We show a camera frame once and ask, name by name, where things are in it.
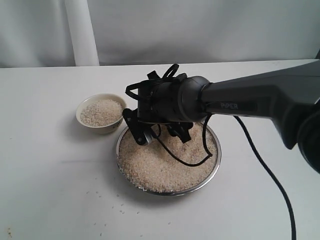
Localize black camera cable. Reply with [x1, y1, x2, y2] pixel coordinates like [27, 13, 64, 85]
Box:
[124, 63, 298, 240]

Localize round metal rice plate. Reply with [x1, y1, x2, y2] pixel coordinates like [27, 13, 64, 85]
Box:
[115, 119, 223, 197]

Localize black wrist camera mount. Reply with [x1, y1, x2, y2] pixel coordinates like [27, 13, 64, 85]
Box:
[122, 108, 154, 146]

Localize white backdrop curtain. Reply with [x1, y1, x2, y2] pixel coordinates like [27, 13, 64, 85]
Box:
[0, 0, 320, 68]

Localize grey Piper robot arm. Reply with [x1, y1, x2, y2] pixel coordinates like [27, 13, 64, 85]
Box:
[135, 61, 320, 171]

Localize rice pile in plate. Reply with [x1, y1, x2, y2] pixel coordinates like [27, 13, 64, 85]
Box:
[117, 122, 218, 193]

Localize white rice grains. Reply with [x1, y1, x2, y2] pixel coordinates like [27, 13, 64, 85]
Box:
[80, 99, 123, 127]

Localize spilled rice grains on table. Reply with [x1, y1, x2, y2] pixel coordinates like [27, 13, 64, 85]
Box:
[83, 175, 176, 240]

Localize small cream ceramic bowl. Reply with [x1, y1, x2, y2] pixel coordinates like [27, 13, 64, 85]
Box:
[75, 93, 127, 134]

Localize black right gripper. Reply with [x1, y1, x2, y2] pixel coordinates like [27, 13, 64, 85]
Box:
[138, 71, 194, 144]

